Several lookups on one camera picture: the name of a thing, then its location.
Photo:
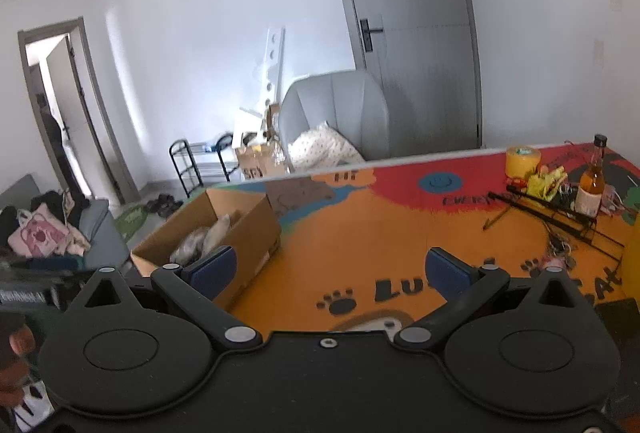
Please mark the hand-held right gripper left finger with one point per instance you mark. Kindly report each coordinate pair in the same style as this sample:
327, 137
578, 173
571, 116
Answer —
214, 269

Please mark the dark shoes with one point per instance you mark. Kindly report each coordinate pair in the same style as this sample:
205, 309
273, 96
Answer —
165, 204

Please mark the small cardboard box with plastic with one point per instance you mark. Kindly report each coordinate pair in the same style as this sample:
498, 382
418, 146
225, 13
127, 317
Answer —
250, 168

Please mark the orange juice bottle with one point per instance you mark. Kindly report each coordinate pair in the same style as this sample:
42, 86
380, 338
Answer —
632, 263

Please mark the pink tote bag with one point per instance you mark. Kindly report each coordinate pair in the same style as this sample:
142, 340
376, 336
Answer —
40, 233

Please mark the long white roll cake packet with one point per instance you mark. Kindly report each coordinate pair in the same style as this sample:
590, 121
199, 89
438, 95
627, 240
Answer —
217, 233

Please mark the yellow tape roll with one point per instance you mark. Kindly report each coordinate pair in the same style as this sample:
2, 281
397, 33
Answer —
522, 163

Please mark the green floor mat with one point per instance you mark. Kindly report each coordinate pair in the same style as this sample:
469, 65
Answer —
131, 223

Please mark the glass bottle amber liquid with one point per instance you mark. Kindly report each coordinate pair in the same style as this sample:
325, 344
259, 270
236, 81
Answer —
590, 193

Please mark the white interior door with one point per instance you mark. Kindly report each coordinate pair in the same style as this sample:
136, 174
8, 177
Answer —
70, 88

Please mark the dark blue round object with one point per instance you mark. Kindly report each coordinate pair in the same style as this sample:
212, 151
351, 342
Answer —
222, 142

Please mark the printed cat table mat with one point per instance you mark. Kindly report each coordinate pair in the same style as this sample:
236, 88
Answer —
350, 233

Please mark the clear biscuit packet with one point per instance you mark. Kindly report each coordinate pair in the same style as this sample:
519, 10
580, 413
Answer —
187, 245

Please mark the white dotted pillow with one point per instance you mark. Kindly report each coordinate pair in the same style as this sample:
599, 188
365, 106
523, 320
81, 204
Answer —
320, 145

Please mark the grey chair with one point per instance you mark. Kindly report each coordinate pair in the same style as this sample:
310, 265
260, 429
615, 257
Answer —
340, 108

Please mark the brown cardboard box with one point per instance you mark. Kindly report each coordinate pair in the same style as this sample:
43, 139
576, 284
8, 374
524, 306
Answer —
250, 233

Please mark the grey door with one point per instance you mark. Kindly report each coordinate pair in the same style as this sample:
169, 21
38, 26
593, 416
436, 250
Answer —
415, 38

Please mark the white printed cloth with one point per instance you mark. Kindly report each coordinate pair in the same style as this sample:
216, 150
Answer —
35, 405

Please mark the person's left hand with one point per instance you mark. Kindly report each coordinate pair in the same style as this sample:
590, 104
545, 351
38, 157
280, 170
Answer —
15, 373

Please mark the black phone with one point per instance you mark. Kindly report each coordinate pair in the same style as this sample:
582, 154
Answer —
617, 318

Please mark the white foam board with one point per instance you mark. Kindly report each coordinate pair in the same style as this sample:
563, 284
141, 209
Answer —
274, 63

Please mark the dark clothes pile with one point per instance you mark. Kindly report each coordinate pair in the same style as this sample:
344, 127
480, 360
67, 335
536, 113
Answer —
75, 208

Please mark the black shoe rack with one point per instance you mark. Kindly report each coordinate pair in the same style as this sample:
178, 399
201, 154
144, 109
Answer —
173, 155

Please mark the grey sofa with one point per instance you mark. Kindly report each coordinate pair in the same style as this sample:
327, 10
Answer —
100, 233

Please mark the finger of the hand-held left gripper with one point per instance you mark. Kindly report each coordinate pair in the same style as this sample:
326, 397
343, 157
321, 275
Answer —
50, 276

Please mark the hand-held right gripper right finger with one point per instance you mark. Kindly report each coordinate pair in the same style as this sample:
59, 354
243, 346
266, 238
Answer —
450, 272

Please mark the yellow green packet bundle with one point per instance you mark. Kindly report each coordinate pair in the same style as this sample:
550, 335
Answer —
542, 183

